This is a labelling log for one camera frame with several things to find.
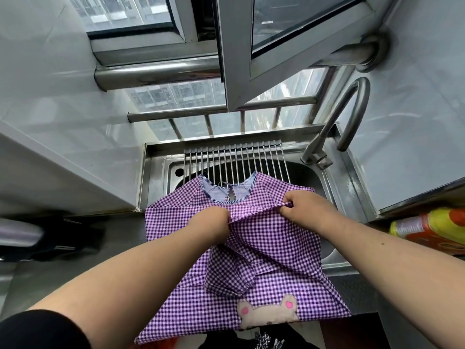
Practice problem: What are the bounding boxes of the thick steel rail pipe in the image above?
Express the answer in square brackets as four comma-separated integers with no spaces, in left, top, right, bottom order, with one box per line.
[94,32,391,92]

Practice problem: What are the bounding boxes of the purple checked child's smock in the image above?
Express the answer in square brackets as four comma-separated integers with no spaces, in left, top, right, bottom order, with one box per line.
[134,172,352,345]

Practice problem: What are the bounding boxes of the curved steel faucet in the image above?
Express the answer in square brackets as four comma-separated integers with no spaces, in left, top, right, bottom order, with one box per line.
[301,77,371,170]

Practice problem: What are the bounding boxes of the person's left forearm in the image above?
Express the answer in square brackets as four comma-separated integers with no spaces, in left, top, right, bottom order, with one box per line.
[27,219,218,349]

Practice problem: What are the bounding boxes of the yellow and orange packet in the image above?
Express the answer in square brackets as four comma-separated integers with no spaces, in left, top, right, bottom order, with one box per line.
[389,207,465,256]

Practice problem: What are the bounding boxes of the stainless steel sink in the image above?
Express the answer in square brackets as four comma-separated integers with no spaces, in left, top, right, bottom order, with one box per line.
[137,123,378,269]

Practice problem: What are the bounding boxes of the open grey window sash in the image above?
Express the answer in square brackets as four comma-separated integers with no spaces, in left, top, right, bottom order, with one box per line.
[214,0,376,112]

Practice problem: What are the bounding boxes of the black sleeve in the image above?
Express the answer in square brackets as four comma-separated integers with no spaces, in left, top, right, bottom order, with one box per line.
[0,309,91,349]

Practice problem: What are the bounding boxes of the grey sliding window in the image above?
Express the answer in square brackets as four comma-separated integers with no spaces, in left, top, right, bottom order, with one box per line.
[67,0,222,66]

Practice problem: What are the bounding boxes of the person's left hand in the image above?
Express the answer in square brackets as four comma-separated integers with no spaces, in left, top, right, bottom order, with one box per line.
[187,206,232,248]

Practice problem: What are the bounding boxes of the steel window guard bars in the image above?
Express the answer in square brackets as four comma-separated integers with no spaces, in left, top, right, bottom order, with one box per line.
[128,67,349,141]

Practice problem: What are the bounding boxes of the person's right hand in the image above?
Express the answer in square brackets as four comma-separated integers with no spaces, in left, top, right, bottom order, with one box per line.
[278,190,341,237]

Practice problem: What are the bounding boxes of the person's right forearm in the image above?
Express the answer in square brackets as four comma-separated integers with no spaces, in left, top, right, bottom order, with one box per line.
[320,211,465,349]

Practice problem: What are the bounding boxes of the black and grey appliance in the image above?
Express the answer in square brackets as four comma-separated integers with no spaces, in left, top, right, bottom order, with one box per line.
[0,211,107,263]

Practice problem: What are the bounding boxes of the steel roll-up drying rack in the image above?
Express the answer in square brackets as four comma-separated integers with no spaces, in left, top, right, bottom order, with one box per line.
[183,140,293,186]

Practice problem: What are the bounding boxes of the black patterned garment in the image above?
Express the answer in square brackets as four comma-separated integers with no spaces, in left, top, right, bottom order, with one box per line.
[232,323,321,349]

